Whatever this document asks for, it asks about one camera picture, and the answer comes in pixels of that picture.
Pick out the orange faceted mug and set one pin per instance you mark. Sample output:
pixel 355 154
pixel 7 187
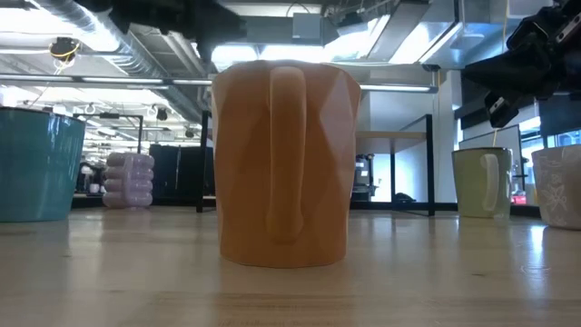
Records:
pixel 286 163

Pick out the teal glossy mug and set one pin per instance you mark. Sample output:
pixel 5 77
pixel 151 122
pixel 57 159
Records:
pixel 36 168

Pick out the wooden shelf black frame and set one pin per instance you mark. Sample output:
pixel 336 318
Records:
pixel 390 135

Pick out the grey floral patterned mug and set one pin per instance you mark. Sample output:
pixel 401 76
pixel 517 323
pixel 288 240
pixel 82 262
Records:
pixel 558 186

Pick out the grey machine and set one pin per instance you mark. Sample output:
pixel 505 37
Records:
pixel 365 177

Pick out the silver ventilation duct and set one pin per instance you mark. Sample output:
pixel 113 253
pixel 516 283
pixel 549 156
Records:
pixel 136 59

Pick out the black aluminium table frame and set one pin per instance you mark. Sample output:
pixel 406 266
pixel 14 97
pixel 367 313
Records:
pixel 408 205

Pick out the black partition cabinet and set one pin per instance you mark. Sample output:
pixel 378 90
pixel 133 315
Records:
pixel 181 172

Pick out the black yellow ceiling reel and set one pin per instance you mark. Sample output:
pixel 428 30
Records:
pixel 63 47

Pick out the long ceiling light strip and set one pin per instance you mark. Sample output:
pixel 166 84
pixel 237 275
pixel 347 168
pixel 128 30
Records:
pixel 113 80

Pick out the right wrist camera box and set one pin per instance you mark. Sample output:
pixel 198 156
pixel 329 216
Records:
pixel 501 109

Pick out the pale green mug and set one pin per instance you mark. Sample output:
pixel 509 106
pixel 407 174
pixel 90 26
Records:
pixel 472 181

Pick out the black metal rig frame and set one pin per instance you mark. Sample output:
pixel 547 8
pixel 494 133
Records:
pixel 109 115

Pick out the lilac ribbed mug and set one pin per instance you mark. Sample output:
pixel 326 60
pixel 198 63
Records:
pixel 128 180

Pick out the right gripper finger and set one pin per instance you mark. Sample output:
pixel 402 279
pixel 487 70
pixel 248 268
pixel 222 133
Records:
pixel 508 72

